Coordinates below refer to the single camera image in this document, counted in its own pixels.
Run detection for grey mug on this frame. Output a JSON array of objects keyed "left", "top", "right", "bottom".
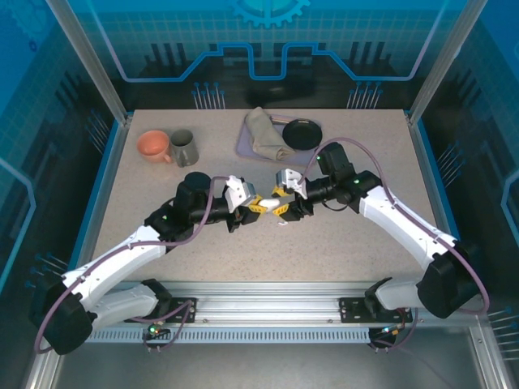
[{"left": 169, "top": 128, "right": 201, "bottom": 169}]

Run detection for lilac plastic tray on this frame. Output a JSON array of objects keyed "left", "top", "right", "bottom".
[{"left": 235, "top": 114, "right": 324, "bottom": 167}]

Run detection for beige folded cloth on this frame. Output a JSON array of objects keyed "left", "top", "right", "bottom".
[{"left": 244, "top": 106, "right": 297, "bottom": 162}]

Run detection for black round plate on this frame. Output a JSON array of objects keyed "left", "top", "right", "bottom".
[{"left": 281, "top": 118, "right": 324, "bottom": 152}]

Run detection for orange ceramic cup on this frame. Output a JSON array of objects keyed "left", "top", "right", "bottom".
[{"left": 136, "top": 130, "right": 174, "bottom": 165}]

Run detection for small LED controller board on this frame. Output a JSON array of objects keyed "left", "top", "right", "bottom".
[
  {"left": 146, "top": 321, "right": 169, "bottom": 339},
  {"left": 378, "top": 323, "right": 408, "bottom": 338}
]

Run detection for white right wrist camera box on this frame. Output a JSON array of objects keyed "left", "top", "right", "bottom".
[{"left": 274, "top": 167, "right": 305, "bottom": 197}]

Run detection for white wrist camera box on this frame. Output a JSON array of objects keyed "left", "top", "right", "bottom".
[
  {"left": 274, "top": 167, "right": 305, "bottom": 197},
  {"left": 223, "top": 174, "right": 258, "bottom": 212}
]

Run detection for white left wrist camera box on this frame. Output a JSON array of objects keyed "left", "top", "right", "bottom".
[{"left": 223, "top": 174, "right": 258, "bottom": 212}]

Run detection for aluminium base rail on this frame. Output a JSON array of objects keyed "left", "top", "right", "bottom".
[{"left": 52, "top": 280, "right": 488, "bottom": 326}]

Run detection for grey slotted cable duct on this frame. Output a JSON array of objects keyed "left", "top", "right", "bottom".
[{"left": 83, "top": 328, "right": 372, "bottom": 344}]

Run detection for aluminium frame post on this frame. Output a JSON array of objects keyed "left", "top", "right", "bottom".
[
  {"left": 406, "top": 0, "right": 475, "bottom": 125},
  {"left": 45, "top": 0, "right": 133, "bottom": 125}
]

